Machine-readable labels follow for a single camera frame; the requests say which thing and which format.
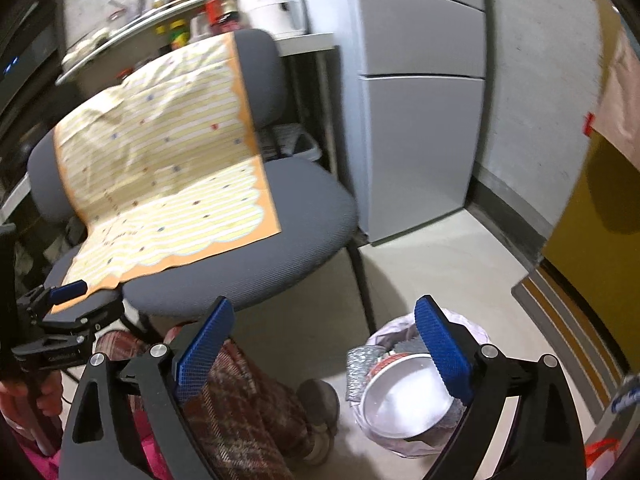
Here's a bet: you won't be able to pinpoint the grey office chair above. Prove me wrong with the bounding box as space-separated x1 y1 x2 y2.
27 27 377 333

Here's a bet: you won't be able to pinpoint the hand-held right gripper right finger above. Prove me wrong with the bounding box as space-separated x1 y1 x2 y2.
413 295 588 480

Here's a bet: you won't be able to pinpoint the red label jar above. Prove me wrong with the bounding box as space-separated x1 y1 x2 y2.
207 0 241 31

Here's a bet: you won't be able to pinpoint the yellow door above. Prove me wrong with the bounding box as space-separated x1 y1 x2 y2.
542 125 640 378

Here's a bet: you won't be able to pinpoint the brown striped doormat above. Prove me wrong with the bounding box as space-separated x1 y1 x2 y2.
512 265 628 421

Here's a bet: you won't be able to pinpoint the white board with blue print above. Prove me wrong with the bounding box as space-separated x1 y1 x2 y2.
607 372 640 413

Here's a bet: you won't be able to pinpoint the person's plaid pants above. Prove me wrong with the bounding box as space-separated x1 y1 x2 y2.
95 327 313 468

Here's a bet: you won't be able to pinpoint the clear bubble wrap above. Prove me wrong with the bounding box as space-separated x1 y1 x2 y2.
346 344 382 403

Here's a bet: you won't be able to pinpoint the white instant noodle bowl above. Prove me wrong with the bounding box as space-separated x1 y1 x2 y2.
360 352 461 442

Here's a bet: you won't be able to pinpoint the white plastic basket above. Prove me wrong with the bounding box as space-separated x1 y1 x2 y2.
257 124 322 162

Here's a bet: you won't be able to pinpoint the white rice cooker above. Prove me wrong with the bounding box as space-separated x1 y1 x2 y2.
235 0 306 37

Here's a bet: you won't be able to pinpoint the dark oven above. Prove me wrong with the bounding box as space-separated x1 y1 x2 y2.
0 0 66 126

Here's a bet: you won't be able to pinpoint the yellow striped plastic mat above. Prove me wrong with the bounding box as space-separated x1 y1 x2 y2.
52 32 282 293

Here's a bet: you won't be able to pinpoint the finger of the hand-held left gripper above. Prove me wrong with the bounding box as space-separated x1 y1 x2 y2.
17 281 127 336

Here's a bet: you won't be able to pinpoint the person's grey slipper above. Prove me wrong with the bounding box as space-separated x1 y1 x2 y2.
297 379 342 463

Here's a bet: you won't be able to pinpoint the metal shelf rack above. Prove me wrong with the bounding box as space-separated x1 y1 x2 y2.
55 0 226 86

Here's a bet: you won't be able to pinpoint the white desk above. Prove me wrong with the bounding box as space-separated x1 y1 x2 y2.
272 32 337 57

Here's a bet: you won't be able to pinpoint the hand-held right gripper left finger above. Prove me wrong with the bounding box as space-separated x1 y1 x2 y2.
59 295 237 480

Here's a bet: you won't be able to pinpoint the person's pink garment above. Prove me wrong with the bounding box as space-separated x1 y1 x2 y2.
0 410 168 480

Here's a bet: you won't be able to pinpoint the person's left hand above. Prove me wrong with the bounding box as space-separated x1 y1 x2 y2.
0 370 64 435

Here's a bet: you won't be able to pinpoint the small bin with pink liner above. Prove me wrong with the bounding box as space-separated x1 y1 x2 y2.
347 310 490 460

